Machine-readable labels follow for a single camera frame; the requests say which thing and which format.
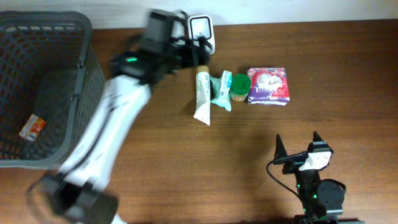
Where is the small teal tissue pack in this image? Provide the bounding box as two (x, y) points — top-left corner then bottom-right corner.
(219, 70), (232, 100)

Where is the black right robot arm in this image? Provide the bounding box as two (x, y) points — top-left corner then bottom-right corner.
(271, 132), (346, 223)

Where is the white barcode scanner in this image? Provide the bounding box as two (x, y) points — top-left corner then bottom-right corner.
(187, 15), (215, 55)

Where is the mint green wipes pack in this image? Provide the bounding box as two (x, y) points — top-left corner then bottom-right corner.
(210, 77), (231, 112)

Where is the small orange white packet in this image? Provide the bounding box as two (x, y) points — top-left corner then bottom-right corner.
(19, 114), (46, 142)

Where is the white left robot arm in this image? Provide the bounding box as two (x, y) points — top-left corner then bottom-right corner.
(34, 9), (215, 223)

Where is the white shampoo tube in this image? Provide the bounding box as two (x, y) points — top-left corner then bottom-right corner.
(193, 65), (211, 126)

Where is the green lid jar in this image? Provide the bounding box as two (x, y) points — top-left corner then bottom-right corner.
(229, 74), (251, 102)

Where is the grey plastic mesh basket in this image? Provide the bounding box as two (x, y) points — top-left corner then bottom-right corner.
(1, 11), (105, 169)

